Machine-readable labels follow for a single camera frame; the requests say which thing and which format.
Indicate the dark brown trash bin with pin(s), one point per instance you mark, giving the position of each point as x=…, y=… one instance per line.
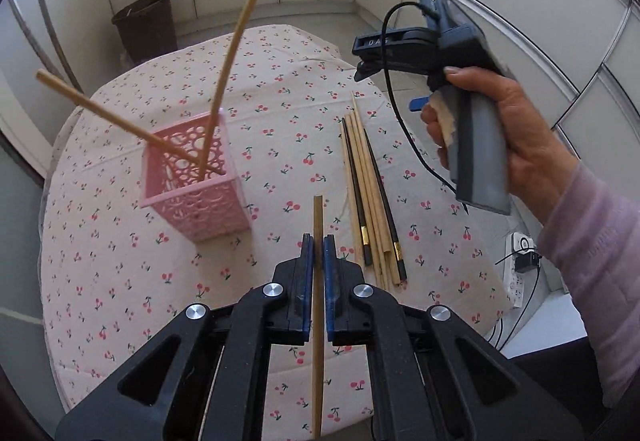
x=147, y=31

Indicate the cherry print tablecloth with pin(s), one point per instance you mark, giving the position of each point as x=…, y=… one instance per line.
x=150, y=271

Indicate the person's right forearm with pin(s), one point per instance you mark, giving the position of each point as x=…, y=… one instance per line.
x=595, y=271

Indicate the white round plug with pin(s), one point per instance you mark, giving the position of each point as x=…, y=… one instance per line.
x=525, y=243

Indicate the person's right hand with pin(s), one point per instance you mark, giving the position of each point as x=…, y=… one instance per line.
x=535, y=146

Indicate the bamboo chopstick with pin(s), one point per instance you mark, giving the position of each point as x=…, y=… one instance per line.
x=367, y=171
x=376, y=221
x=235, y=46
x=100, y=106
x=318, y=221
x=356, y=221
x=388, y=246

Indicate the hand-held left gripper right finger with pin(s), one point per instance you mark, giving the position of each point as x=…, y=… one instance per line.
x=330, y=271

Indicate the dark clothing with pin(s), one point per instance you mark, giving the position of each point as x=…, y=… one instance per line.
x=555, y=381

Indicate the white power strip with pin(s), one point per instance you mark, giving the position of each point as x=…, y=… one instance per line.
x=515, y=288

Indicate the pink perforated chopstick holder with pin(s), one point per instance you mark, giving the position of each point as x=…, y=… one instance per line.
x=200, y=211

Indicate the black charger plug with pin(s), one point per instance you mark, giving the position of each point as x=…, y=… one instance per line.
x=528, y=262

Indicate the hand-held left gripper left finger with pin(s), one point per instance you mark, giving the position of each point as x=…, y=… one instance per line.
x=306, y=271

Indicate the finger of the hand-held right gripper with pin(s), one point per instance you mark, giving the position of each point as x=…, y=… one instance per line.
x=375, y=69
x=375, y=45

